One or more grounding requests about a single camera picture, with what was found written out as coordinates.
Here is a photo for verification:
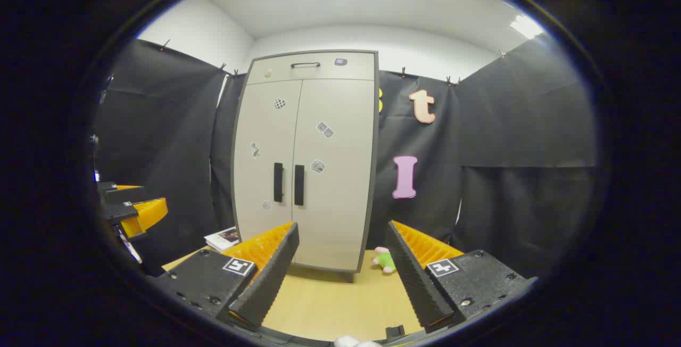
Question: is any green pink plush toy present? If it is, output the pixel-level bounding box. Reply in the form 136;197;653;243
371;246;397;275

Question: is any grey double-door shoe cabinet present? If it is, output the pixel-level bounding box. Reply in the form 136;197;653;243
230;50;379;284

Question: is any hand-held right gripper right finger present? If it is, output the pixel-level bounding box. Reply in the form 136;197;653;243
386;220;538;334

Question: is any white book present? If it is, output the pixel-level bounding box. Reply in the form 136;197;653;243
204;226;241;253

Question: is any small ceiling light panel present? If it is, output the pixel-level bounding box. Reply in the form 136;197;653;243
510;14;544;40

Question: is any black backdrop cloth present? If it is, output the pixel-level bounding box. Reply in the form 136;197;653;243
93;36;599;278

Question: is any grey cabinet drawer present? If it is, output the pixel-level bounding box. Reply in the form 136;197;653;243
246;52;376;86

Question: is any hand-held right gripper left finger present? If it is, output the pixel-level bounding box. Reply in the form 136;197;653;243
152;222;300;332

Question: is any grey shoe cabinet door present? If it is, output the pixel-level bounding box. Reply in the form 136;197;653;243
232;80;303;245
290;78;376;273

